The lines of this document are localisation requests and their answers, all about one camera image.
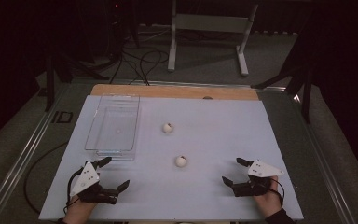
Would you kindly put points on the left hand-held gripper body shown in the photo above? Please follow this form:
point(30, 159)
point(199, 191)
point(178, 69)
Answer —
point(85, 180)

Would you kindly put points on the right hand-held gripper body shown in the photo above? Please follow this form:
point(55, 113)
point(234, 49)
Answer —
point(262, 169)

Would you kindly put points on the clear plastic container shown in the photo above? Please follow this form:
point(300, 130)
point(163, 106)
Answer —
point(115, 124)

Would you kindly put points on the white ball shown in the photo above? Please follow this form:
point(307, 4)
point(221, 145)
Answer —
point(167, 128)
point(180, 161)

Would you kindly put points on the person's left hand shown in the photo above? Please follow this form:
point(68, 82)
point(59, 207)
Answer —
point(77, 211)

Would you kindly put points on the person's right hand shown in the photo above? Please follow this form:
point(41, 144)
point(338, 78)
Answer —
point(270, 202)

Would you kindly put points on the white table cover sheet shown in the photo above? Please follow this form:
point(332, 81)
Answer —
point(214, 140)

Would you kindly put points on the black tripod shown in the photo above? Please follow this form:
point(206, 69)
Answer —
point(49, 84)
point(306, 99)

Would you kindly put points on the dark equipment rack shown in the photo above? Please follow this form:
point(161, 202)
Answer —
point(118, 25)

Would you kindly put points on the metal floor rail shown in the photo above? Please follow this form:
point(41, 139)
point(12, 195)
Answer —
point(21, 158)
point(199, 83)
point(321, 161)

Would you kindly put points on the white metal desk frame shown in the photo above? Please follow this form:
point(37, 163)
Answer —
point(211, 23)

